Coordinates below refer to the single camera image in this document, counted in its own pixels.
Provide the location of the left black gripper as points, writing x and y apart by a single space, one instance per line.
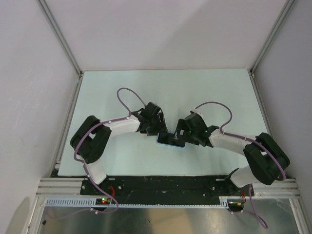
161 126

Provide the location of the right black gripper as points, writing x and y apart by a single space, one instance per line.
182 125

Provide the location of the blue cased smartphone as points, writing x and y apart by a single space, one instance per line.
170 139

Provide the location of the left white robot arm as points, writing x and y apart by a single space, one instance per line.
90 140

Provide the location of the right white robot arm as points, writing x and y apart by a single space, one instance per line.
266 160

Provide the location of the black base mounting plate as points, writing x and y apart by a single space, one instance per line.
166 190

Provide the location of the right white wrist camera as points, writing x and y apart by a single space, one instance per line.
197 112

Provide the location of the aluminium front frame rail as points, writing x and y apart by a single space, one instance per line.
71 187

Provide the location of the left aluminium frame post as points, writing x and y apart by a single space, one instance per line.
59 35

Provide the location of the aluminium frame post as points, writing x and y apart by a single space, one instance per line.
59 35
278 24

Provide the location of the right aluminium frame post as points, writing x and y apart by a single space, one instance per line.
278 24

